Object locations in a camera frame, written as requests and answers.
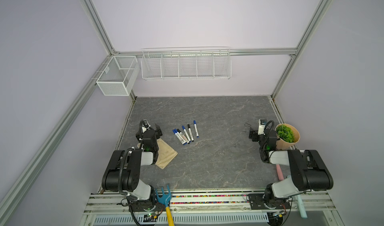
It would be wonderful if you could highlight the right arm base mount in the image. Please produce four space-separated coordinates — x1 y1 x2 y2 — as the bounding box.
246 193 291 210

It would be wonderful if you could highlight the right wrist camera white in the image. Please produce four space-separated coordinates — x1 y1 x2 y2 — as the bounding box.
258 119 268 135

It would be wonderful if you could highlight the potted green plant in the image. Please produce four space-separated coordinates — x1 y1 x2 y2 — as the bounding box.
276 124 301 150

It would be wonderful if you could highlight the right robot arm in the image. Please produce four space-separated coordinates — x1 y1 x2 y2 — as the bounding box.
249 119 334 205

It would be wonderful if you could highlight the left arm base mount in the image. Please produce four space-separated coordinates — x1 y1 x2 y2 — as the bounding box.
129 192 164 213

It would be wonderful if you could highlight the white marker pen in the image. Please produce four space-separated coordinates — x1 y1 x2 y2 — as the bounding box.
188 124 194 142
173 130 184 145
182 126 191 144
174 129 187 145
194 120 199 138
177 129 190 144

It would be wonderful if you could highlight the purple trowel pink handle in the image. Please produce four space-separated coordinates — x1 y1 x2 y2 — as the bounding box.
276 165 285 181

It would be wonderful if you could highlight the beige cloth glove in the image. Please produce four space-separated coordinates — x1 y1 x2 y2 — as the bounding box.
155 139 178 170

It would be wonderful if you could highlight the blue garden rake yellow handle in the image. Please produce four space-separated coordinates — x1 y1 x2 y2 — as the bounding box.
155 184 175 226

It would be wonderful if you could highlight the light blue garden trowel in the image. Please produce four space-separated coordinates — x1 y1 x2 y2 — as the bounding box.
296 195 308 219

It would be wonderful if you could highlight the white mesh cube basket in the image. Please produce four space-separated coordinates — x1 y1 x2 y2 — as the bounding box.
97 55 140 96

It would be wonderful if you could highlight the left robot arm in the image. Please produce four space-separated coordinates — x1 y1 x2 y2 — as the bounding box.
102 120 163 205

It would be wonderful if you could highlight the white wire wall shelf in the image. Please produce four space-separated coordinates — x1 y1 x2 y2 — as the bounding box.
142 47 232 80

